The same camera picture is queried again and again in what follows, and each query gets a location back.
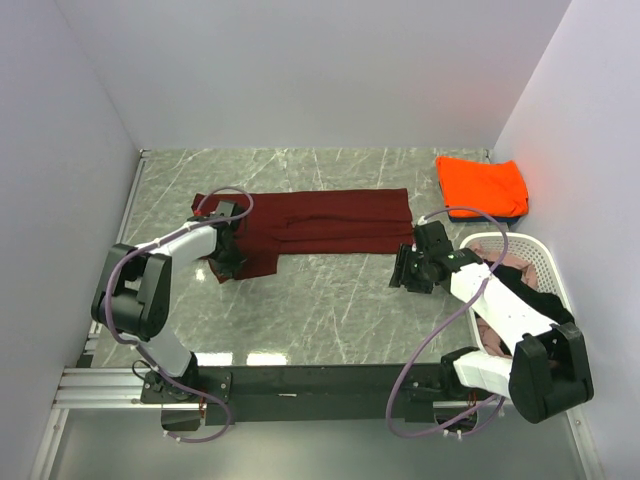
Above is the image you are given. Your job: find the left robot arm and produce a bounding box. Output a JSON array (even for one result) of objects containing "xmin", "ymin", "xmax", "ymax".
[{"xmin": 91, "ymin": 221, "xmax": 245, "ymax": 402}]

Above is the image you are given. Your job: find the pink garment in basket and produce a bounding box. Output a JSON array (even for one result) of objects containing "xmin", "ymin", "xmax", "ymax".
[{"xmin": 468, "ymin": 240, "xmax": 538, "ymax": 358}]

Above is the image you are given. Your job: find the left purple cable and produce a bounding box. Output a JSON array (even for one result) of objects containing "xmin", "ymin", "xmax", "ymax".
[{"xmin": 103, "ymin": 186, "xmax": 234, "ymax": 443}]

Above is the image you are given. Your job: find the black garment in basket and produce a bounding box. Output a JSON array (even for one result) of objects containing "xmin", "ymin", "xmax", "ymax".
[{"xmin": 494, "ymin": 265, "xmax": 575, "ymax": 325}]

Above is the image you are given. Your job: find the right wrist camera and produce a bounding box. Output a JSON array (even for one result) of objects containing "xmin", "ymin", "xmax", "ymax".
[{"xmin": 413, "ymin": 221, "xmax": 453, "ymax": 258}]

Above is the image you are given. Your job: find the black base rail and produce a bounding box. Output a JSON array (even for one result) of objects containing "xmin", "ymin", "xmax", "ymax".
[{"xmin": 140, "ymin": 363, "xmax": 497, "ymax": 432}]

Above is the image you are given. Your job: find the dark red t-shirt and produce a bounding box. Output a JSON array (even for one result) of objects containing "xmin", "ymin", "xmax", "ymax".
[{"xmin": 192, "ymin": 187, "xmax": 415, "ymax": 285}]

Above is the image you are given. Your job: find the folded orange t-shirt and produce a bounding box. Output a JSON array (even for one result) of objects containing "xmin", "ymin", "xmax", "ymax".
[{"xmin": 435, "ymin": 156, "xmax": 529, "ymax": 221}]

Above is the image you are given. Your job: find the folded blue t-shirt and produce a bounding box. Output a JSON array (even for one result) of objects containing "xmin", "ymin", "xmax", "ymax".
[{"xmin": 438, "ymin": 182, "xmax": 526, "ymax": 225}]

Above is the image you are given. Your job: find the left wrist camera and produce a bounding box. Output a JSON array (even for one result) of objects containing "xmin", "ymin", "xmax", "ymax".
[{"xmin": 213, "ymin": 200, "xmax": 244, "ymax": 229}]

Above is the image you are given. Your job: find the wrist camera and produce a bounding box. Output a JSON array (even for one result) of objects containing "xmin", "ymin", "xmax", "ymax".
[
  {"xmin": 213, "ymin": 200, "xmax": 244, "ymax": 229},
  {"xmin": 413, "ymin": 221, "xmax": 453, "ymax": 258}
]

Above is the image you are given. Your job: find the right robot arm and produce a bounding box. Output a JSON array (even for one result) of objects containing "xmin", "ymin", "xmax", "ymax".
[{"xmin": 390, "ymin": 245, "xmax": 594, "ymax": 424}]

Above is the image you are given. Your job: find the white plastic laundry basket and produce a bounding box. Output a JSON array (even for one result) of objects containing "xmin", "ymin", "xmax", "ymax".
[{"xmin": 451, "ymin": 233, "xmax": 574, "ymax": 380}]

